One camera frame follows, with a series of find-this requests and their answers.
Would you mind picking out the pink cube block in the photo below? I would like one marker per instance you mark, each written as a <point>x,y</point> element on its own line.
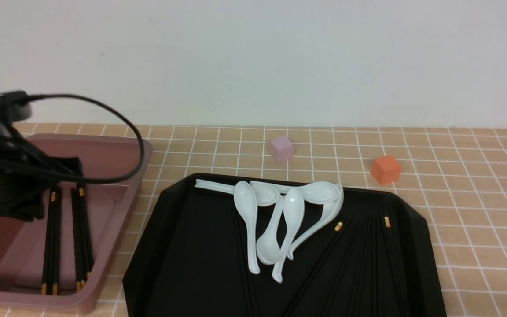
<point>281,149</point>

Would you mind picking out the black chopstick gold tip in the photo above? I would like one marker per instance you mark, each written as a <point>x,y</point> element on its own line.
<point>393,267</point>
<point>309,276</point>
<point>78,243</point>
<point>48,253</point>
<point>54,244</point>
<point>86,235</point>

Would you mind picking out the orange cube block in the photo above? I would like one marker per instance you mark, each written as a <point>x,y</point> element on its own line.
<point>386,169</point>

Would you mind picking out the white ceramic spoon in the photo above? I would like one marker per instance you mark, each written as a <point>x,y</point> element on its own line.
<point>267,246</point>
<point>265,194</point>
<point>246,205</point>
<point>329,213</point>
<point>316,193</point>
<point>293,211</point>

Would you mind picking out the pink plastic bin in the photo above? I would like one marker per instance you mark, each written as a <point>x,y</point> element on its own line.
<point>108,207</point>

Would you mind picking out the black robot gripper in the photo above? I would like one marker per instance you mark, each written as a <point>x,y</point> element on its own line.
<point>20,193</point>

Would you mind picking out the black plastic tray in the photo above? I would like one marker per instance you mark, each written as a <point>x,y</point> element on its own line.
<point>191,260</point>

